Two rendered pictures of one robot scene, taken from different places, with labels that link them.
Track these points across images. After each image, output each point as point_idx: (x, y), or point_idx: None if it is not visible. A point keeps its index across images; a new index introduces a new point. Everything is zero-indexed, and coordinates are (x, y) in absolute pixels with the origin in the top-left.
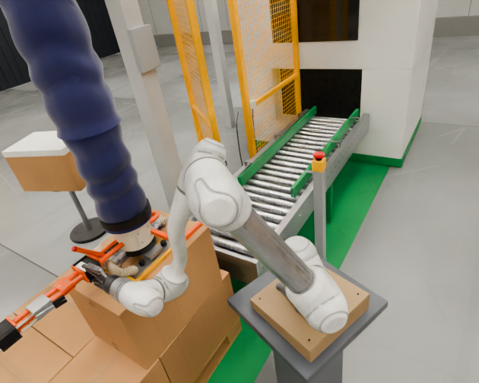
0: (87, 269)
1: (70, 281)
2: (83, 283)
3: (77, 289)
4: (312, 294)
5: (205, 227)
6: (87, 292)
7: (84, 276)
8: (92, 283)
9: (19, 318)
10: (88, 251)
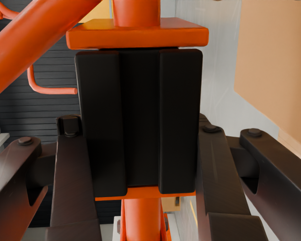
0: (35, 208)
1: (120, 237)
2: (273, 80)
3: (272, 116)
4: None
5: None
6: None
7: (125, 197)
8: (298, 62)
9: None
10: None
